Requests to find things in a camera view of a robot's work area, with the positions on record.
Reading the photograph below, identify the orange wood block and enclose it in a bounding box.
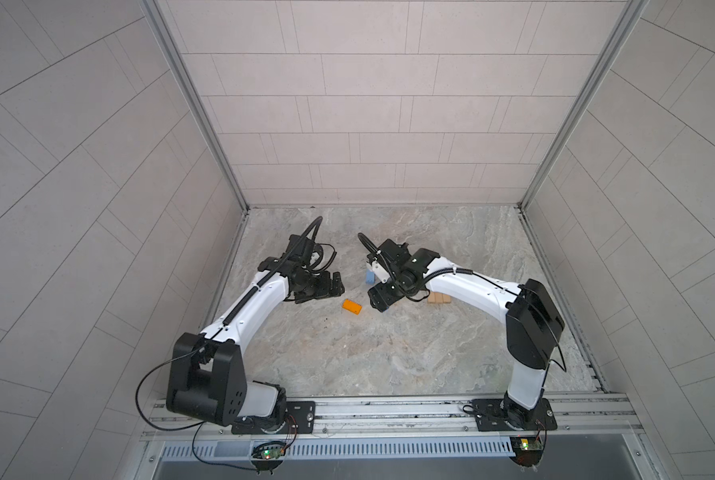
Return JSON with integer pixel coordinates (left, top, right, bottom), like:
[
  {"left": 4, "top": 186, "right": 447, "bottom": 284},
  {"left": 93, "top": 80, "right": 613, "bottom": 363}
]
[{"left": 342, "top": 299, "right": 363, "bottom": 315}]

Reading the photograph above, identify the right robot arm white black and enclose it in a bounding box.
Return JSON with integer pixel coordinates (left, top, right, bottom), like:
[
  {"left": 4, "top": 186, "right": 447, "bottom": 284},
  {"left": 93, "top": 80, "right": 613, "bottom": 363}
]
[{"left": 357, "top": 233, "right": 565, "bottom": 433}]

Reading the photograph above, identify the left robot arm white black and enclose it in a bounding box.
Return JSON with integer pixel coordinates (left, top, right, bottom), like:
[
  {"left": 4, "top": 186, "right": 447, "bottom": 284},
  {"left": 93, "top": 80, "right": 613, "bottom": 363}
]
[{"left": 166, "top": 235, "right": 345, "bottom": 433}]

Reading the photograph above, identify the left controller board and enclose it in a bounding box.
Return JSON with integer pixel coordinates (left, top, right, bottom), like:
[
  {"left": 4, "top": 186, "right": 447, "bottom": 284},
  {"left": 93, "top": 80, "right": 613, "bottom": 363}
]
[{"left": 251, "top": 441, "right": 287, "bottom": 461}]

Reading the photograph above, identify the controller board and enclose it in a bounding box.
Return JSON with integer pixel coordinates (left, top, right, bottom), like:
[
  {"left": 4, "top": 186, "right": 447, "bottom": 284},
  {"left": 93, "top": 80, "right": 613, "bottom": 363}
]
[
  {"left": 251, "top": 441, "right": 287, "bottom": 461},
  {"left": 509, "top": 437, "right": 545, "bottom": 467}
]

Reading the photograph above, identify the perforated vent strip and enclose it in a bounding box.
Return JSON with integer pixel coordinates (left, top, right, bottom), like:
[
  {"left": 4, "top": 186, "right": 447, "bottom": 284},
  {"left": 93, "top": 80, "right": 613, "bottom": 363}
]
[{"left": 161, "top": 437, "right": 515, "bottom": 462}]

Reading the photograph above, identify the right controller board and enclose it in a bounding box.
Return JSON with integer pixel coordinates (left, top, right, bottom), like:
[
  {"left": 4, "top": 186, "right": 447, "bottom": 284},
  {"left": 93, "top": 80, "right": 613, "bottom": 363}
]
[{"left": 509, "top": 437, "right": 545, "bottom": 467}]

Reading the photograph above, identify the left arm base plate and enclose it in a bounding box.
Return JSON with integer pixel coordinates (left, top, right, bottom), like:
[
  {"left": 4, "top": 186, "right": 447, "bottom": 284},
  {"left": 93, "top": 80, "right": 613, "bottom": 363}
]
[{"left": 232, "top": 401, "right": 317, "bottom": 435}]

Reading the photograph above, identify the aluminium mounting rail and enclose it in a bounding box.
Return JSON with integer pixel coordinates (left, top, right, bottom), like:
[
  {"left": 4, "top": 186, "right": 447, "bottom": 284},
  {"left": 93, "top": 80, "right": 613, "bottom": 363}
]
[{"left": 140, "top": 392, "right": 643, "bottom": 442}]

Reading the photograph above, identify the left black cable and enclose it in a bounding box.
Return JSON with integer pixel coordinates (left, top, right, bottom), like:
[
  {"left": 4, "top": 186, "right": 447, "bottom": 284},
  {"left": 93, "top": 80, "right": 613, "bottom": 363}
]
[{"left": 134, "top": 347, "right": 293, "bottom": 474}]

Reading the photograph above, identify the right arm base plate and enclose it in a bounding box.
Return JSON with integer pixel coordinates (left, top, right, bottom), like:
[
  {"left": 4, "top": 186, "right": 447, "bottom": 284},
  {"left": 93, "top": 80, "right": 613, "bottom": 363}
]
[{"left": 463, "top": 397, "right": 557, "bottom": 432}]

